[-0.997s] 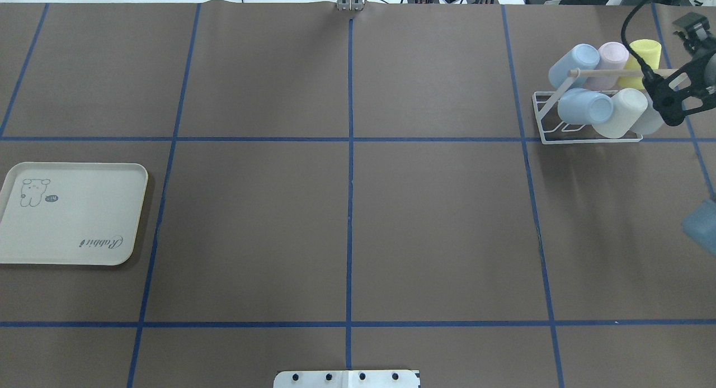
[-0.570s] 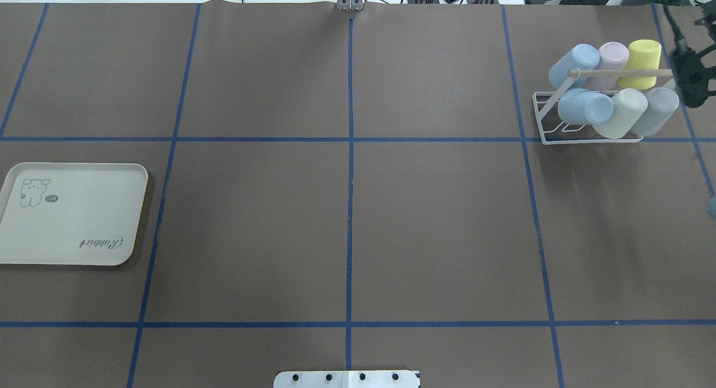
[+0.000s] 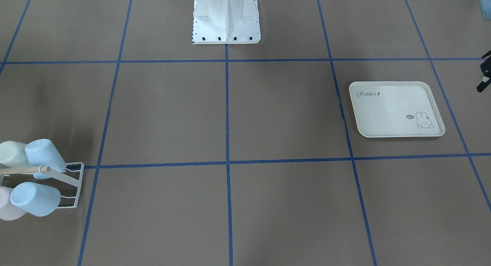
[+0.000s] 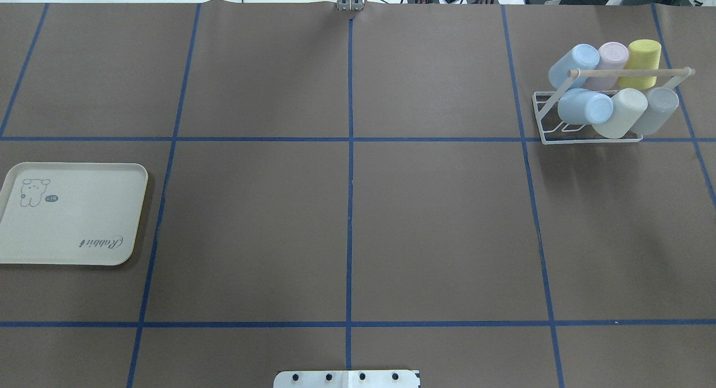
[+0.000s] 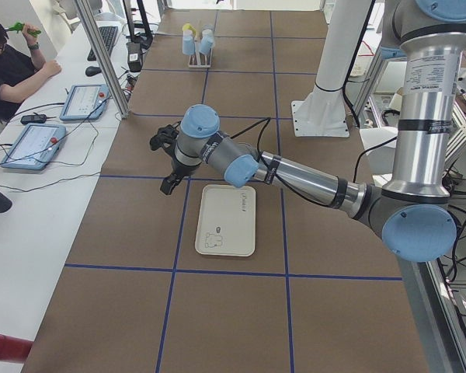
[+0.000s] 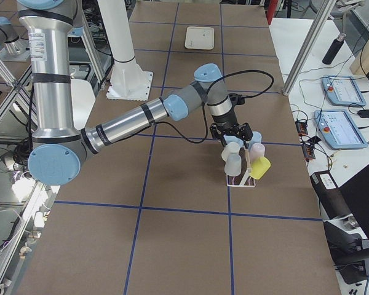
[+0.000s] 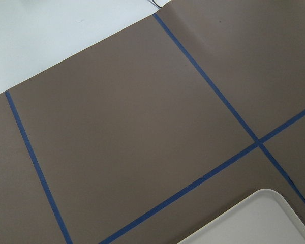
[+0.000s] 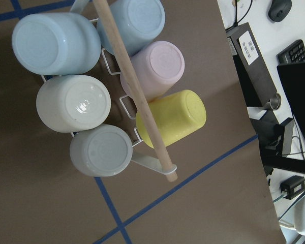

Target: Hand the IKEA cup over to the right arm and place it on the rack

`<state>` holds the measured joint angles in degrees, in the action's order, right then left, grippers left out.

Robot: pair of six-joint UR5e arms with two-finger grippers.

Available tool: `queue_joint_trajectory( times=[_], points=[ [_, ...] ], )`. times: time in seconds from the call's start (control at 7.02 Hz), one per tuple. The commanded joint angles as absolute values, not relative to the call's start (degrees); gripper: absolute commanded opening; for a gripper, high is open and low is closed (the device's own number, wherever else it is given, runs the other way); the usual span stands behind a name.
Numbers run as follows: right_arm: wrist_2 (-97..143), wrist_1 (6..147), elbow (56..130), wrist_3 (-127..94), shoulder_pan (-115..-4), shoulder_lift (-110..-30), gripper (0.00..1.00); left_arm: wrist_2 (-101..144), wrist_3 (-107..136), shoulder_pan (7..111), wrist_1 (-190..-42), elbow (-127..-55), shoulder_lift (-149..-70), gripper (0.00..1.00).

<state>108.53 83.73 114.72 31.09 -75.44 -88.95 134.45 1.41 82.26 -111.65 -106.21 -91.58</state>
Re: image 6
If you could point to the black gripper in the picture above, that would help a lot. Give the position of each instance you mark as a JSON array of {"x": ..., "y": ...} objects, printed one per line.
[{"x": 227, "y": 120}]

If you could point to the cream plastic cup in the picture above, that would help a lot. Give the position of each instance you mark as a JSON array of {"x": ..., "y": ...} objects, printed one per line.
[{"x": 230, "y": 148}]

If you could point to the light blue plastic cup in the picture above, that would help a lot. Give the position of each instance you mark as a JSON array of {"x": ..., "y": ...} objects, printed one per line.
[{"x": 256, "y": 138}]

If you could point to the pink plastic cup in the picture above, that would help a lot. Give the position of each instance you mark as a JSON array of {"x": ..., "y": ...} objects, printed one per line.
[{"x": 256, "y": 151}]

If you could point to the grey plastic cup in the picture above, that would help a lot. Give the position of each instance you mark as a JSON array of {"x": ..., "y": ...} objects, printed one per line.
[{"x": 233, "y": 164}]

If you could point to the yellow plastic cup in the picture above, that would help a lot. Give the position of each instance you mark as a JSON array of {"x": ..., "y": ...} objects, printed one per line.
[{"x": 259, "y": 167}]

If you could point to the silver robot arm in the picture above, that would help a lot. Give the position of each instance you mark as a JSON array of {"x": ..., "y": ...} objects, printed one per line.
[
  {"x": 12, "y": 47},
  {"x": 59, "y": 148}
]

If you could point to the cream plastic tray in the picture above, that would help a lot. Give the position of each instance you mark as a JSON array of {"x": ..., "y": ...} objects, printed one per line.
[{"x": 200, "y": 38}]

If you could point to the near teach pendant tablet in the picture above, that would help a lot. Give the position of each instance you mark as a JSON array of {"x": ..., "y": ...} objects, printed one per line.
[{"x": 338, "y": 129}]

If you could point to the teach pendant tablet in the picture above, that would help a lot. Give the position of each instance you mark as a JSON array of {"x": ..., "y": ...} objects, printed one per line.
[
  {"x": 338, "y": 129},
  {"x": 342, "y": 91}
]

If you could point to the far teach pendant tablet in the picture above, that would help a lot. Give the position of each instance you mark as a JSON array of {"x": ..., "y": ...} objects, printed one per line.
[{"x": 342, "y": 91}]

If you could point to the black box with label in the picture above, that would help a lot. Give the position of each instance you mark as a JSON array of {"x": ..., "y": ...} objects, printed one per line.
[{"x": 329, "y": 194}]

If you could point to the black water bottle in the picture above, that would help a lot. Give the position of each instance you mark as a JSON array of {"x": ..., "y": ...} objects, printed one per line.
[{"x": 334, "y": 48}]

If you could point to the black computer monitor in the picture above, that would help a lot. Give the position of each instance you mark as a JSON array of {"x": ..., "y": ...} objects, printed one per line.
[{"x": 356, "y": 195}]

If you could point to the white chair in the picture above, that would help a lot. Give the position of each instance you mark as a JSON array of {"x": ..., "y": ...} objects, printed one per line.
[{"x": 83, "y": 100}]

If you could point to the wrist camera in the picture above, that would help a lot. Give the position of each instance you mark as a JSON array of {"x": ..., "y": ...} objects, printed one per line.
[{"x": 237, "y": 99}]

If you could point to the white wire cup rack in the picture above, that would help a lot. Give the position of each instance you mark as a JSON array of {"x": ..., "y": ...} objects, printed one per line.
[{"x": 244, "y": 180}]

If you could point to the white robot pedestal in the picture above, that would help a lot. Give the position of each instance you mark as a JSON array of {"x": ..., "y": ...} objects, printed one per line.
[{"x": 128, "y": 81}]

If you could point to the aluminium frame post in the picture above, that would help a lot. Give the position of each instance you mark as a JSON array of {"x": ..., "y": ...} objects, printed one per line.
[{"x": 309, "y": 41}]

